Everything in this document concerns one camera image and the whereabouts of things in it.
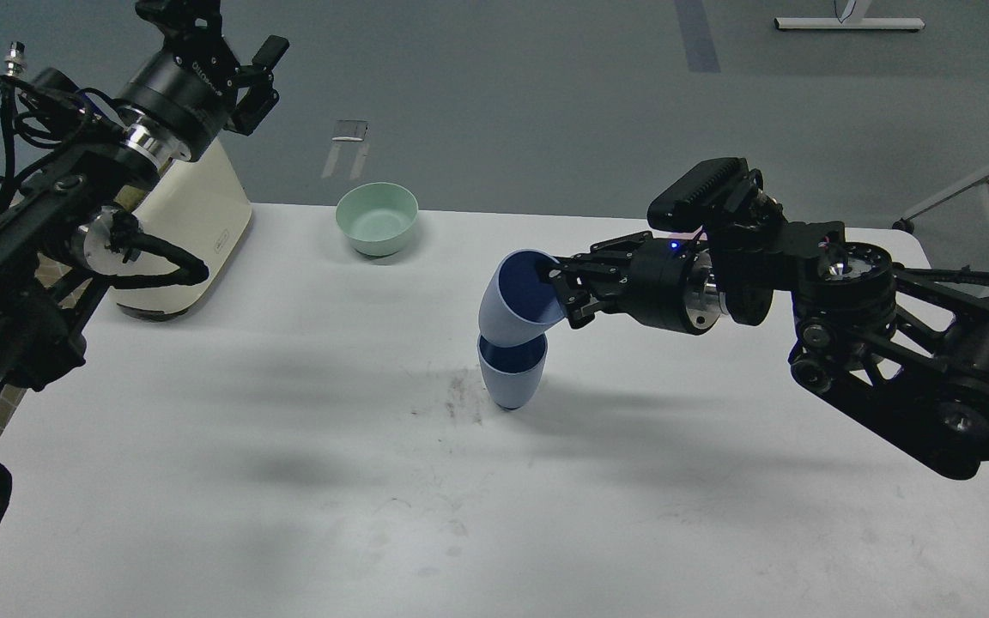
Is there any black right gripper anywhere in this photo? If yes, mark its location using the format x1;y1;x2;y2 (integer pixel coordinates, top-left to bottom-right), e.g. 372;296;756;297
537;232;727;336

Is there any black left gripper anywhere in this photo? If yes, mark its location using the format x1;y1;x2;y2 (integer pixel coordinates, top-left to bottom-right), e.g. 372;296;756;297
114;1;290;161

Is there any blue cup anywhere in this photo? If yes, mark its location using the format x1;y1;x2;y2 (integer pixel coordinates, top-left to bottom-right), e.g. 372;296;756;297
478;249;566;348
477;334;549;410

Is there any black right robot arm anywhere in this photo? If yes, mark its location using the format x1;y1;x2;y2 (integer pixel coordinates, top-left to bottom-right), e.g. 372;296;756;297
531;191;989;480

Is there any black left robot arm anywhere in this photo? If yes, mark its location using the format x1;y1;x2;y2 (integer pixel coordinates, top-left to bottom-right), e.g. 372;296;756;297
0;1;289;394

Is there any pink bowl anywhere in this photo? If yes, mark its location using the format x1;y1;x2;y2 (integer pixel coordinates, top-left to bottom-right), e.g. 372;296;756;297
667;227;704;242

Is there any cream toaster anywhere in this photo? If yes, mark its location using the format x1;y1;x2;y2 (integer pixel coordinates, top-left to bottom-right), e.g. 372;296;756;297
109;140;252;321

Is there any green bowl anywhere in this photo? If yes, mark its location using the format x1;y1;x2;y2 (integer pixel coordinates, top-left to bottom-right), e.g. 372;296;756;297
335;181;419;258

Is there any white table base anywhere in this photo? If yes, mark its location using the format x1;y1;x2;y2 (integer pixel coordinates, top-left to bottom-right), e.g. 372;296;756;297
774;1;926;33

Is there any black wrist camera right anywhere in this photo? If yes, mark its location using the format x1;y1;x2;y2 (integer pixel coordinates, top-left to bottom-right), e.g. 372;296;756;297
646;157;764;233

